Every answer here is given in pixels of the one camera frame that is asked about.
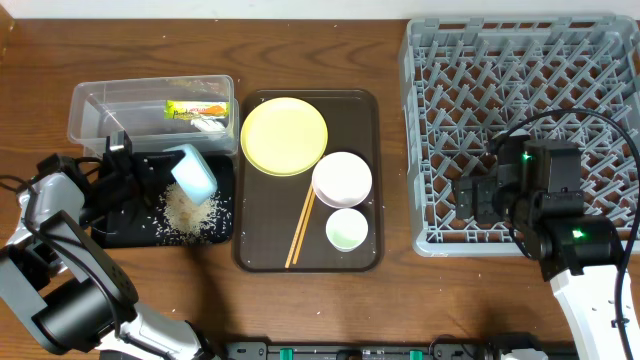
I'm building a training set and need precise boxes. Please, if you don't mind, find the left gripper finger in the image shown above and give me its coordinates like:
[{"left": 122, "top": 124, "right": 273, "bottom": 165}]
[
  {"left": 134, "top": 183, "right": 167, "bottom": 222},
  {"left": 134, "top": 150, "right": 185, "bottom": 180}
]

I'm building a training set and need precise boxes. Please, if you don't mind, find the light blue bowl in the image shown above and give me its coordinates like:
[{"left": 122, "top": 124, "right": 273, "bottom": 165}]
[{"left": 165, "top": 144, "right": 218, "bottom": 205}]

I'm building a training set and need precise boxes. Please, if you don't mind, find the green snack wrapper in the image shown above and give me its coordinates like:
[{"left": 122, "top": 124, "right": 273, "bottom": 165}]
[{"left": 164, "top": 100, "right": 230, "bottom": 121}]

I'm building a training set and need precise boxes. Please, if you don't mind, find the white tissue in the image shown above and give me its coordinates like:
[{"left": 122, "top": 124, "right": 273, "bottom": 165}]
[{"left": 191, "top": 119, "right": 226, "bottom": 132}]

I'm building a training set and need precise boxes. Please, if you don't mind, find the pink white shallow bowl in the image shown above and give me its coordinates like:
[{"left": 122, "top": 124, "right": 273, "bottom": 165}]
[{"left": 312, "top": 152, "right": 373, "bottom": 208}]

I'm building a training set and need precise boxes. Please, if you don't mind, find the small white green cup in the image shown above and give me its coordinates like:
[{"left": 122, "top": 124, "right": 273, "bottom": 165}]
[{"left": 325, "top": 208, "right": 369, "bottom": 252}]

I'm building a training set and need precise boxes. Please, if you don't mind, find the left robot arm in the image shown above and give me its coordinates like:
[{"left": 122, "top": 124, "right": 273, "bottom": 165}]
[{"left": 1, "top": 131, "right": 224, "bottom": 360}]

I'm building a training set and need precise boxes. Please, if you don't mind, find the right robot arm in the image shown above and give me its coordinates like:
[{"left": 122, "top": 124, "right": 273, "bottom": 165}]
[{"left": 454, "top": 130, "right": 639, "bottom": 359}]

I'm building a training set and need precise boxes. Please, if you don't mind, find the grey dishwasher rack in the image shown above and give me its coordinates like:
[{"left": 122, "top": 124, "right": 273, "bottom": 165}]
[{"left": 399, "top": 15, "right": 639, "bottom": 257}]

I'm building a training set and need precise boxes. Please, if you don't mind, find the black plastic tray bin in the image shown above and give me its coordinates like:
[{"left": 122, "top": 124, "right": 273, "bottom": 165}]
[{"left": 91, "top": 154, "right": 235, "bottom": 248}]

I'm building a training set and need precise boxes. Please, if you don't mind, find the clear plastic bin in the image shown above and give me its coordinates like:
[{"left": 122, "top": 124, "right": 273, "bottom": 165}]
[{"left": 67, "top": 75, "right": 239, "bottom": 156}]

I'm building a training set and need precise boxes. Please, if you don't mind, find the yellow round plate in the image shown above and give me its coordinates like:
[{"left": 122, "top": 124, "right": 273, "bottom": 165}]
[{"left": 240, "top": 97, "right": 328, "bottom": 177}]

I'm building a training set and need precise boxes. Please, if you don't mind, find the dark brown serving tray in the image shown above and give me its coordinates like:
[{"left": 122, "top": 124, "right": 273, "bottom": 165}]
[{"left": 233, "top": 89, "right": 384, "bottom": 273}]

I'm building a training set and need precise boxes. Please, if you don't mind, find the left wooden chopstick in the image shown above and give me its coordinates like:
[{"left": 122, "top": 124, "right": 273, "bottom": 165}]
[{"left": 285, "top": 186, "right": 314, "bottom": 269}]

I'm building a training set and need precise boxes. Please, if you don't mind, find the wooden chopstick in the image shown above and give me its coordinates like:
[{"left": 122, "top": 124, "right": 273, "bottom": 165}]
[
  {"left": 290, "top": 187, "right": 316, "bottom": 265},
  {"left": 285, "top": 186, "right": 314, "bottom": 269}
]

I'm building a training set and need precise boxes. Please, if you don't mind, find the right wooden chopstick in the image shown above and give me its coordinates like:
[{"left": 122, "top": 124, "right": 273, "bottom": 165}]
[{"left": 290, "top": 187, "right": 316, "bottom": 265}]

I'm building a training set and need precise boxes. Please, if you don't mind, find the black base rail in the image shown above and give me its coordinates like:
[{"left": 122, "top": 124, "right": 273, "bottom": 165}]
[{"left": 219, "top": 332, "right": 551, "bottom": 360}]

